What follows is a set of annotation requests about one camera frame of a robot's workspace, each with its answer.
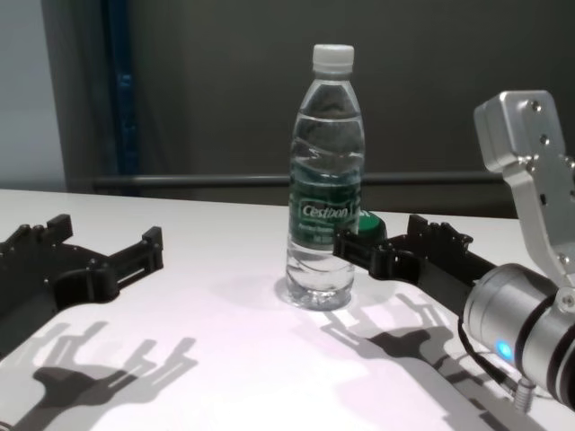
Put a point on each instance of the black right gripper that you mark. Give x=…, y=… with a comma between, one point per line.
x=431, y=265

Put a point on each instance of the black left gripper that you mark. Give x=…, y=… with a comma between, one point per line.
x=31, y=278

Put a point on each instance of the clear green-label water bottle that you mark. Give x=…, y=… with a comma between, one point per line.
x=325, y=179

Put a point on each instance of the green YES push button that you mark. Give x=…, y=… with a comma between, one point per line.
x=370, y=226

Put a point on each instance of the grey horizontal rail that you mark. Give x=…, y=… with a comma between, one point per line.
x=179, y=182

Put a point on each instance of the blue vertical post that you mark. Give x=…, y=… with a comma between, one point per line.
x=121, y=90

